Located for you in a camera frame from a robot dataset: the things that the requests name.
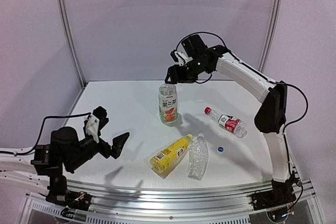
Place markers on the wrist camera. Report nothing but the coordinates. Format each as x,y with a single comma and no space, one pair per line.
91,128
179,57

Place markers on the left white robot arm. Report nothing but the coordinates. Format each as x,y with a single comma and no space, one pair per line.
65,152

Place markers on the clear empty plastic bottle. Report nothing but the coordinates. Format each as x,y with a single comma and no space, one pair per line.
198,158

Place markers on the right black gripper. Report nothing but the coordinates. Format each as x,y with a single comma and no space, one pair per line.
179,72

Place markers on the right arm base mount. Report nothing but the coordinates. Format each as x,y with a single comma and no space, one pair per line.
280,200

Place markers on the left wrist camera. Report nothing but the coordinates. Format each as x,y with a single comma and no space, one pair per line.
91,128

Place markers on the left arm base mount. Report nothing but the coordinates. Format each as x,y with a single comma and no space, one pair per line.
59,194

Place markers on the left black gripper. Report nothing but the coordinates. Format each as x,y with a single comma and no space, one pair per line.
107,149

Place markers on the aluminium frame post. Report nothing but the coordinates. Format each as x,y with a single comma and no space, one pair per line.
70,42
275,9

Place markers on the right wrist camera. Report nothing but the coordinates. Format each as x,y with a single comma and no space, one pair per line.
179,57

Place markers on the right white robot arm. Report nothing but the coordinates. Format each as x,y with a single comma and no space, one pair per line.
271,116

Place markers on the left aluminium frame post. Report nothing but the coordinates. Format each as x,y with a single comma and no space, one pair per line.
70,42

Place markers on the right aluminium frame post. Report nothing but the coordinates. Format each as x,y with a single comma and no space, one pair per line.
275,9

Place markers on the yellow drink bottle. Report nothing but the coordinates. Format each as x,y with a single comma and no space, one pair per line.
165,161

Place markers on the red label water bottle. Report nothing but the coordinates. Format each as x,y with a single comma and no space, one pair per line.
229,123

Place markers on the front aluminium rail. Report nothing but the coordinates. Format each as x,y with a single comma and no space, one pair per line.
109,204

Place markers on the fruit tea bottle white label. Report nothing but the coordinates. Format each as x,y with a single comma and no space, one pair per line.
168,103

